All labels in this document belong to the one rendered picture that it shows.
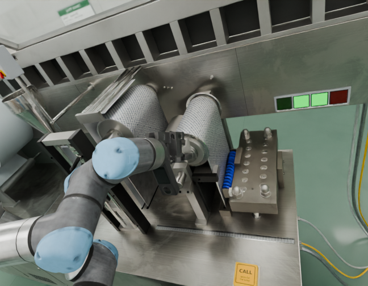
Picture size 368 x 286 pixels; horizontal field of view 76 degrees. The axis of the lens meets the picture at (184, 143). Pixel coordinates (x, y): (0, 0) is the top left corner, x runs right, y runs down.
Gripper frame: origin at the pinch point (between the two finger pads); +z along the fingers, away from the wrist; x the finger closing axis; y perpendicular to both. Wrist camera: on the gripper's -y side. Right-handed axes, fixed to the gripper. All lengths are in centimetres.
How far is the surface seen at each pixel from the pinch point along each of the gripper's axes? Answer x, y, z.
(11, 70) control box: 53, 32, -19
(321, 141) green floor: -57, -3, 194
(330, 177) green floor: -58, -32, 159
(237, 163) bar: -10.1, -5.4, 27.3
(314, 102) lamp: -39, 16, 33
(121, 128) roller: 22.5, 10.5, -2.7
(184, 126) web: 1.6, 9.5, 3.8
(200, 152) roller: -3.5, 0.6, 3.6
